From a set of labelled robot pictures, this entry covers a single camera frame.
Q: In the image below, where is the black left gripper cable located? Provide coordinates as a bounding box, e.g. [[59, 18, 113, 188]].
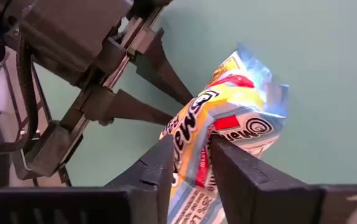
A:
[[0, 18, 39, 153]]

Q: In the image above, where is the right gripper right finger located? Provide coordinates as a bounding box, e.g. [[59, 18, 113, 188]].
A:
[[209, 134, 325, 224]]

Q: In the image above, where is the green table mat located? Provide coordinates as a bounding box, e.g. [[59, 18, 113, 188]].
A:
[[33, 0, 357, 224]]

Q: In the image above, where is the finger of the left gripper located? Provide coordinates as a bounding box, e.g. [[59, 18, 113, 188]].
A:
[[134, 27, 195, 107], [80, 88, 174, 128]]

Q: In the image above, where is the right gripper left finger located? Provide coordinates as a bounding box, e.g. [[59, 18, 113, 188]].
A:
[[105, 134, 174, 224]]

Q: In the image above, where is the blue-edged Maruchan noodle pack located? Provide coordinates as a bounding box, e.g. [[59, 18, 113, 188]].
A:
[[159, 43, 290, 224]]

